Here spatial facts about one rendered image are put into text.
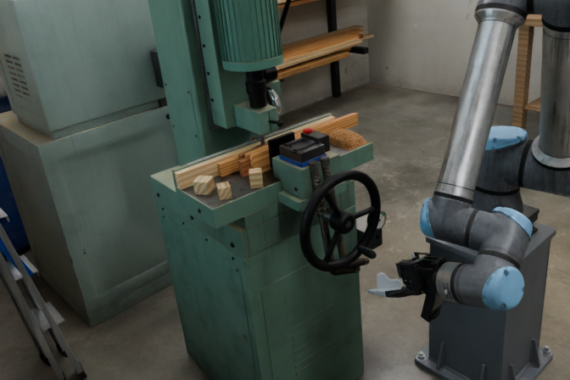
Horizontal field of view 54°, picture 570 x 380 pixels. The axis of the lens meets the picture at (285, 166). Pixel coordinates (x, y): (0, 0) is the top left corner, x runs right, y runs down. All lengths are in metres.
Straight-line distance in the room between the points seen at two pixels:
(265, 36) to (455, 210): 0.68
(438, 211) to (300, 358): 0.82
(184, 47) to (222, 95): 0.18
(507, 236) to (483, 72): 0.37
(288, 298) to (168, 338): 0.89
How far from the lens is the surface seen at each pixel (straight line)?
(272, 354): 1.83
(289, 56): 4.31
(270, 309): 1.73
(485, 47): 1.38
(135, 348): 2.53
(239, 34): 1.54
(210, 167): 1.63
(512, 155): 1.80
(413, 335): 2.39
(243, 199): 1.51
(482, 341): 2.06
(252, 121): 1.65
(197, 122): 1.79
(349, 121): 1.92
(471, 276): 1.26
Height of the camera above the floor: 1.56
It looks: 24 degrees down
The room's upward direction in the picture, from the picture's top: 6 degrees counter-clockwise
